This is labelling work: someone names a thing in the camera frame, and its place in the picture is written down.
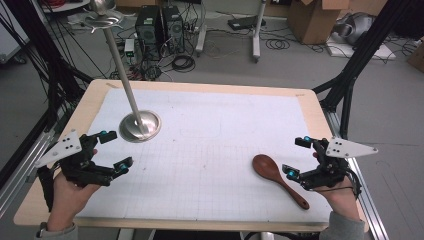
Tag brown wooden spoon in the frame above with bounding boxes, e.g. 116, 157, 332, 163
252, 153, 311, 211

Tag small cardboard box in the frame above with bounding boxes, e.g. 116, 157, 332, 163
406, 40, 424, 73

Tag small box with green light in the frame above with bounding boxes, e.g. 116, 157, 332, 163
123, 38, 136, 58

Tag thick black cable coil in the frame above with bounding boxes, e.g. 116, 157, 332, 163
171, 54, 197, 73

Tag person's left hand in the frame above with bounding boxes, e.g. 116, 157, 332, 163
47, 148, 102, 232

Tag aluminium rail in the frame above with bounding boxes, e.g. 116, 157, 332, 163
0, 128, 58, 219
323, 109, 390, 240

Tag black computer tower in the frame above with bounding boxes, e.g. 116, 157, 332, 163
134, 4, 165, 62
162, 4, 185, 55

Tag black frame struts with cables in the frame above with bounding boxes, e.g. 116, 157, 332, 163
0, 0, 95, 191

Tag grey bag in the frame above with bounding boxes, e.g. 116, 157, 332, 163
333, 11, 377, 46

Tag thin black cable coil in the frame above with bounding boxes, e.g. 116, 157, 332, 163
265, 38, 291, 51

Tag person's right hand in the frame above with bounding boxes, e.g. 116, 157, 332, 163
312, 151, 362, 222

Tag white gridded mat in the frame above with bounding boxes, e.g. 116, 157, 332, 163
75, 87, 334, 224

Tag white stand leg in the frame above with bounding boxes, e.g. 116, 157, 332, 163
195, 0, 208, 57
251, 0, 268, 64

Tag white foam board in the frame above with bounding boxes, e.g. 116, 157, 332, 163
325, 34, 397, 61

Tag metal utensil stand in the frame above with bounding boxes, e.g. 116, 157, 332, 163
80, 0, 162, 144

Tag large cardboard box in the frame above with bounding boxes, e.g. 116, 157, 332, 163
287, 0, 351, 46

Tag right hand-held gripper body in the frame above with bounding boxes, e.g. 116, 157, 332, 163
299, 137, 379, 192

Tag flat black device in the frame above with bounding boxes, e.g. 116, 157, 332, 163
227, 15, 267, 32

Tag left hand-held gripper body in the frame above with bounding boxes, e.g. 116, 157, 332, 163
34, 129, 116, 188

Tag black gripper strap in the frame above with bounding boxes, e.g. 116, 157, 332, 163
36, 165, 55, 213

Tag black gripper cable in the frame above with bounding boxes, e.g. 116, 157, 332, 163
313, 166, 363, 200

